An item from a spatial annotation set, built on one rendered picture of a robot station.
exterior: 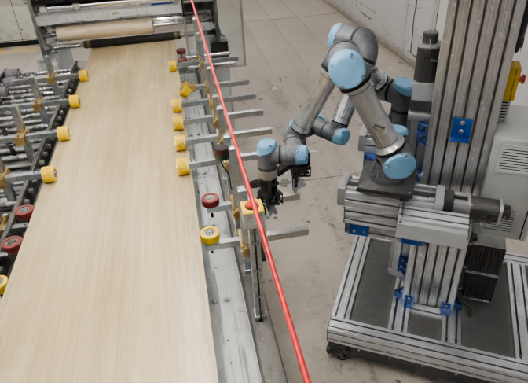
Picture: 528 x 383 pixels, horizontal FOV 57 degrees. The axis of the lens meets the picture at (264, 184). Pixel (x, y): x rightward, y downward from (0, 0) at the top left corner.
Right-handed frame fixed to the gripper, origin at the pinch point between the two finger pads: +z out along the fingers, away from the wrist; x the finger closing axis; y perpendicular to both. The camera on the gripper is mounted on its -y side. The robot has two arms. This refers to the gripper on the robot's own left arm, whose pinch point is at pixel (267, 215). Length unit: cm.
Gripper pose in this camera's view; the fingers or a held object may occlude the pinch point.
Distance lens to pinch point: 201.8
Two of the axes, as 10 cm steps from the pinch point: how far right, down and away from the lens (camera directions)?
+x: 8.6, -3.1, 4.1
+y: 5.1, 4.5, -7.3
